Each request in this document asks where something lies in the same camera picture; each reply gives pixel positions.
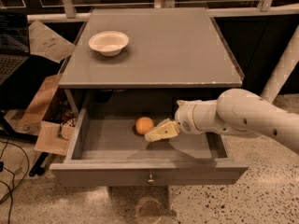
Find black laptop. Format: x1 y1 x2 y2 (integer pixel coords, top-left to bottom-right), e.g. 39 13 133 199
0 11 30 84

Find black floor cables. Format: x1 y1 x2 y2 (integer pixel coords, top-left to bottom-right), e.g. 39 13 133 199
0 137 31 224

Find grey cabinet with counter top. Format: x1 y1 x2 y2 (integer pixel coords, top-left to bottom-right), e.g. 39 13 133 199
57 7 245 119

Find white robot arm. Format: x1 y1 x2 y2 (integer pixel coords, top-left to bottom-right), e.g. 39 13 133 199
145 27 299 153

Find black table leg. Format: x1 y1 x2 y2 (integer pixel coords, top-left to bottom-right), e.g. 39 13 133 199
0 111 50 177

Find white railing bar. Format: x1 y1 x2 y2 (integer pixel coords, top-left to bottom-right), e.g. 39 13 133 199
27 4 299 23

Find open grey top drawer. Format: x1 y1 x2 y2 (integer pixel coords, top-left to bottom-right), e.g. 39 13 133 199
50 106 248 187

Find white paper bowl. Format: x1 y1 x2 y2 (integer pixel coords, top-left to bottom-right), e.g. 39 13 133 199
89 31 129 57

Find metal drawer knob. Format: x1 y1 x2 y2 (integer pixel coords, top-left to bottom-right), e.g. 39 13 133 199
147 175 155 185

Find orange fruit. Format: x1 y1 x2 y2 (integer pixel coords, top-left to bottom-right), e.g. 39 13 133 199
135 117 154 135

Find crumpled brown paper sheet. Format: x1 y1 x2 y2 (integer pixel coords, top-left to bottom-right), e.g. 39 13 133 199
29 21 75 63

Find open cardboard box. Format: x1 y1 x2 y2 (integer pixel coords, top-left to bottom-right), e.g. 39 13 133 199
17 74 78 157

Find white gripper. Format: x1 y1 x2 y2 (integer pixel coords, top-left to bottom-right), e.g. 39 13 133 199
145 100 217 142

